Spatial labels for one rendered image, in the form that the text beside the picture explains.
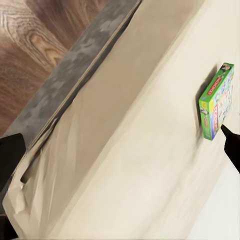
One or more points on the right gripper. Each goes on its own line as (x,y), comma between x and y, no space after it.
(225,130)

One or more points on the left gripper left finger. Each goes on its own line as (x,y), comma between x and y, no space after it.
(12,149)

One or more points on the board game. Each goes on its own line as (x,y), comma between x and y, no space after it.
(216,102)

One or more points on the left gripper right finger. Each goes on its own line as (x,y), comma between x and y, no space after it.
(232,149)

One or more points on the bed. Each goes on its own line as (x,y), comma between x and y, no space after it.
(115,148)

